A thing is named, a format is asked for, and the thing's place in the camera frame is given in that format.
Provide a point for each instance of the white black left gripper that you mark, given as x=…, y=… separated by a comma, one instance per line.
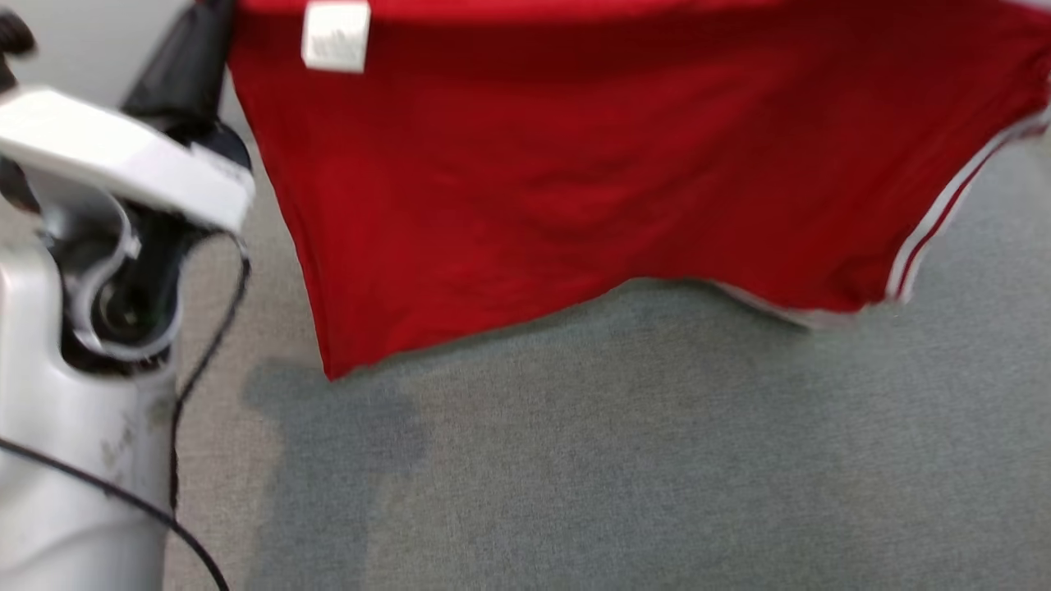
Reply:
x=123, y=156

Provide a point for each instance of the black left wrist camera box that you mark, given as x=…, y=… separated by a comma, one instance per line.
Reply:
x=12, y=49

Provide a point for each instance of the red shirt with white stripes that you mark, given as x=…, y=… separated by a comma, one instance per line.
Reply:
x=575, y=164

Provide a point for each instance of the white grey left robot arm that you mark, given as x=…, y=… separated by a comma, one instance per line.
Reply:
x=49, y=460

